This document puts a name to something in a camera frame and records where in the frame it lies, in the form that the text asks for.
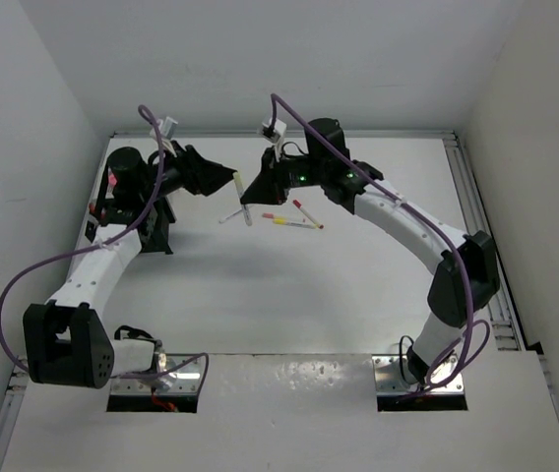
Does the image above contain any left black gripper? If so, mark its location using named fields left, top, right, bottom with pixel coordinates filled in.
left=138, top=139, right=237, bottom=203

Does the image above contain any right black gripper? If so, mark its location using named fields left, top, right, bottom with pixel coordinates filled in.
left=242, top=145, right=327, bottom=206

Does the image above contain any yellow white pen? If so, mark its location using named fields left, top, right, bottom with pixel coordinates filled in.
left=232, top=170, right=253, bottom=227

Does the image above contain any red capped white marker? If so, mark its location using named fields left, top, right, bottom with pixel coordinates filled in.
left=292, top=199, right=325, bottom=229

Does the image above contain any pink yellow marker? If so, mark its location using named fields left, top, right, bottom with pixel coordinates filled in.
left=262, top=212, right=306, bottom=223

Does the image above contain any yellow capped white marker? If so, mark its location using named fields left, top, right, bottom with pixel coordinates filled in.
left=272, top=218, right=320, bottom=229

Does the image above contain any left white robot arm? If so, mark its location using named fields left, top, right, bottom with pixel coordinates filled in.
left=23, top=143, right=234, bottom=388

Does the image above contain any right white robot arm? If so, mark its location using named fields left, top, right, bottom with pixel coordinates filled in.
left=240, top=118, right=500, bottom=385

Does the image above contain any black slatted organizer bin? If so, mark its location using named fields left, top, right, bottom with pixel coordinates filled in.
left=137, top=199, right=176, bottom=255

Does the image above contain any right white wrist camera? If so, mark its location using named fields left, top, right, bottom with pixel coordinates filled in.
left=259, top=118, right=287, bottom=148

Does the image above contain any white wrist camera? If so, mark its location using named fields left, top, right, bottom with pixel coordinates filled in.
left=259, top=118, right=287, bottom=148
left=157, top=116, right=178, bottom=141

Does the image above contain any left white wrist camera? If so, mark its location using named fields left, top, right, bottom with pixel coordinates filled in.
left=157, top=116, right=178, bottom=141

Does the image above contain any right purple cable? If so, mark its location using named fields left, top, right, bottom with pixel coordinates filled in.
left=269, top=93, right=490, bottom=394

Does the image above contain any purple cable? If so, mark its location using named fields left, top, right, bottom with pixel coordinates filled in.
left=0, top=103, right=210, bottom=380
left=269, top=93, right=490, bottom=394

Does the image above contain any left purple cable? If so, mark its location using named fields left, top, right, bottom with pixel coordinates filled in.
left=0, top=103, right=210, bottom=380

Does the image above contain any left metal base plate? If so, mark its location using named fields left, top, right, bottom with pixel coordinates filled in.
left=109, top=353, right=206, bottom=396

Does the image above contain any metal base plate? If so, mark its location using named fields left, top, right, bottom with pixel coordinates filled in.
left=372, top=354, right=465, bottom=397
left=109, top=353, right=206, bottom=396

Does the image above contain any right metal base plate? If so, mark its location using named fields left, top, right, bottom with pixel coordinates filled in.
left=372, top=354, right=465, bottom=397

